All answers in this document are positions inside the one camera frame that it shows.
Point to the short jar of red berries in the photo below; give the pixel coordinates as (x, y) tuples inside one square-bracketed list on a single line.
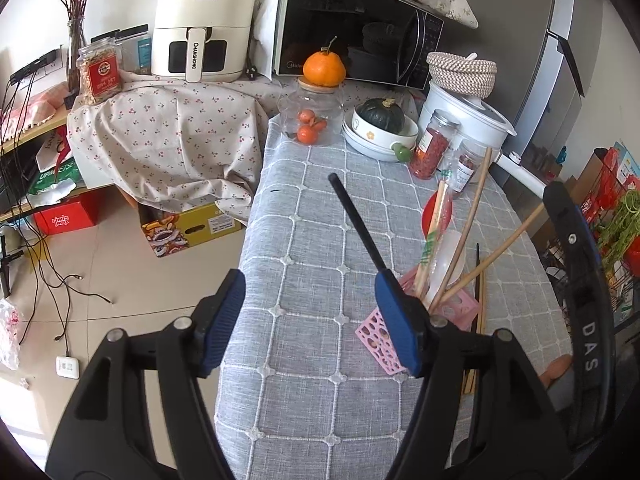
[(465, 167)]

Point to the teal box with black lid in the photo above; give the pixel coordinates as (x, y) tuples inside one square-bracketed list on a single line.
[(142, 55)]

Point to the white power adapter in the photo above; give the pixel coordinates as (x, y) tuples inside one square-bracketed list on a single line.
[(67, 367)]

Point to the yellow printed cardboard box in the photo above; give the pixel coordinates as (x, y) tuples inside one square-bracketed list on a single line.
[(200, 225)]

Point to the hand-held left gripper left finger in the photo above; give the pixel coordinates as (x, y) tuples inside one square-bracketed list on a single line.
[(225, 320)]

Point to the wooden shelf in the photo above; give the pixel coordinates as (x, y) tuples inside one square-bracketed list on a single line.
[(30, 132)]

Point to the grey checked tablecloth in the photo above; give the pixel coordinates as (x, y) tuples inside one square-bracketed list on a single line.
[(310, 260)]

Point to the clear glass jar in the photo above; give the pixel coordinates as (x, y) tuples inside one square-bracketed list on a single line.
[(290, 110)]

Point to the black power strip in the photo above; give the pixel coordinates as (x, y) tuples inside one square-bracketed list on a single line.
[(32, 67)]

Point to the green vegetable bundle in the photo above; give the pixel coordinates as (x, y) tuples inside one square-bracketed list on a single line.
[(622, 225)]

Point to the large orange with stem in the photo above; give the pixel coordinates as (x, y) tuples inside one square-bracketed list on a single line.
[(325, 70)]

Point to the black chopstick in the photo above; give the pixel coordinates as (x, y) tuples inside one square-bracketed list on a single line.
[(480, 280), (357, 220)]

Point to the paper-wrapped chopsticks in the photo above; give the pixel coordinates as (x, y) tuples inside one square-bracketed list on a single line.
[(434, 225)]

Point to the pink perforated plastic basket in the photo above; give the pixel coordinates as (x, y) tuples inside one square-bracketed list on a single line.
[(375, 335)]

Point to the small orange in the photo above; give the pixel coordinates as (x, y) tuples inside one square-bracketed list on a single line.
[(306, 135), (320, 123), (305, 116)]

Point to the white plastic bag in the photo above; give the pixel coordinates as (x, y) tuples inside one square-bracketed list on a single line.
[(9, 330)]

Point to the white electric cooking pot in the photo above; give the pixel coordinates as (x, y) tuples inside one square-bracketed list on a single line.
[(480, 115)]

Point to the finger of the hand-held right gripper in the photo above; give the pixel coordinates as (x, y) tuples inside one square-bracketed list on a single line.
[(575, 245)]

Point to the green packet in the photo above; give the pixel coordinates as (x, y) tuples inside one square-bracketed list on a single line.
[(50, 180)]

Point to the red spoon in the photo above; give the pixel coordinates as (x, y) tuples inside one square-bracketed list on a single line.
[(434, 212)]

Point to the glass jar with red label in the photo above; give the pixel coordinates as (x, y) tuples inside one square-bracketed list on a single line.
[(100, 75)]

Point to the tall jar of goji berries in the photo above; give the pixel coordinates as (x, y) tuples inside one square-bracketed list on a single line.
[(430, 150)]

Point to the light blue carton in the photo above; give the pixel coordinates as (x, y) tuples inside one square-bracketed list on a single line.
[(627, 160)]

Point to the white stacked bowls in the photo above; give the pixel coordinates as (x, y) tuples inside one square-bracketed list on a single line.
[(370, 151)]

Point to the cream air fryer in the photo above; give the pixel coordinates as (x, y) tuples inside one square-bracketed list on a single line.
[(200, 10)]

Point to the person's right hand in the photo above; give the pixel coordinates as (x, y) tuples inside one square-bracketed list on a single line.
[(557, 371)]

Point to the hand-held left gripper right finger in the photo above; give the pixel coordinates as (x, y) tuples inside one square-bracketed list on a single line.
[(397, 320)]

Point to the red box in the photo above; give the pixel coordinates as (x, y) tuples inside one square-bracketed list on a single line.
[(65, 217)]

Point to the black microwave oven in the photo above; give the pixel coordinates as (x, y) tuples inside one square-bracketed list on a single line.
[(350, 20)]

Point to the pile of wooden chopsticks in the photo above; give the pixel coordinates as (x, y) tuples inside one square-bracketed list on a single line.
[(473, 200)]

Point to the cherry print cloth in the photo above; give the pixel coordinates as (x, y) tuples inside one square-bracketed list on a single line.
[(175, 135)]

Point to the dark green pumpkin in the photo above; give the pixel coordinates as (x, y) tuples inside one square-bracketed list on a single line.
[(377, 115)]

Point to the grey refrigerator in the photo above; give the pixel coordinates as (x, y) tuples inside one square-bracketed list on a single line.
[(530, 35)]

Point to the dry branches in vase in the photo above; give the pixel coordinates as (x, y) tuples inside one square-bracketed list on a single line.
[(75, 0)]

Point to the white plastic spoon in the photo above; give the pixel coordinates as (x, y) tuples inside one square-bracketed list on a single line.
[(447, 260)]

